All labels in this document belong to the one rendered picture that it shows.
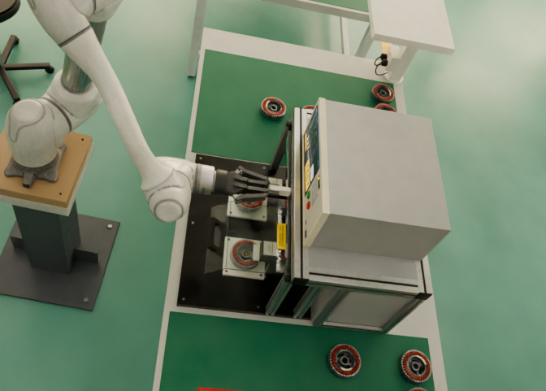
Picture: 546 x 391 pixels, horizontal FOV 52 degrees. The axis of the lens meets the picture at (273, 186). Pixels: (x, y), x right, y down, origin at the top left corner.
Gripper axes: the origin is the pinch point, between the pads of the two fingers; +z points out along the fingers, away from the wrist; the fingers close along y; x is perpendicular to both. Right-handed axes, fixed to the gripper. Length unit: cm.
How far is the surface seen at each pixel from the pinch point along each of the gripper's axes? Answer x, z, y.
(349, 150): 13.4, 18.7, -9.2
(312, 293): -18.8, 15.7, 24.1
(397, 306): -22, 46, 24
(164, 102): -119, -46, -133
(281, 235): -11.7, 3.7, 8.9
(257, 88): -44, -2, -84
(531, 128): -119, 210, -166
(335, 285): -8.3, 20.1, 25.6
